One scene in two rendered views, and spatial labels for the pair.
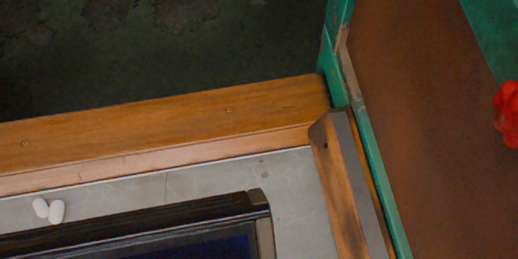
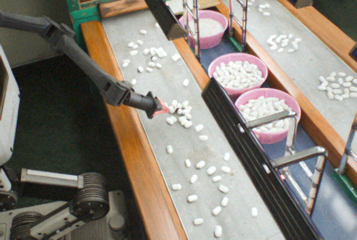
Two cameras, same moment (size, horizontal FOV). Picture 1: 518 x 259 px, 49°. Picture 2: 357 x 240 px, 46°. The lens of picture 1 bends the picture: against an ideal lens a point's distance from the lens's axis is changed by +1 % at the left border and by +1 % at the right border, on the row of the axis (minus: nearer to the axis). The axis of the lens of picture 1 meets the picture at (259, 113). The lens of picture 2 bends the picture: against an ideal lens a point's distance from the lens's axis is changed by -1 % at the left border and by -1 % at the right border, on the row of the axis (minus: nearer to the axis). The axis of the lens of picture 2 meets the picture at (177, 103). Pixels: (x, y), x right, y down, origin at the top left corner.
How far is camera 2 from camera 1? 2.03 m
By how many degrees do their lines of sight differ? 55
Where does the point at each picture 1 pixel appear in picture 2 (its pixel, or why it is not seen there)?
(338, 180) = (117, 4)
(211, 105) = (91, 39)
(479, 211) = not seen: outside the picture
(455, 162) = not seen: outside the picture
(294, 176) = (112, 27)
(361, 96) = not seen: outside the picture
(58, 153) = (108, 62)
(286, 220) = (125, 27)
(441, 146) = not seen: outside the picture
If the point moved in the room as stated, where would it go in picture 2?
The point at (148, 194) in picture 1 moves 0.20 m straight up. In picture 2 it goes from (119, 49) to (112, 15)
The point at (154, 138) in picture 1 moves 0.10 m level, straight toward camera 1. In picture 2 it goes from (102, 47) to (120, 39)
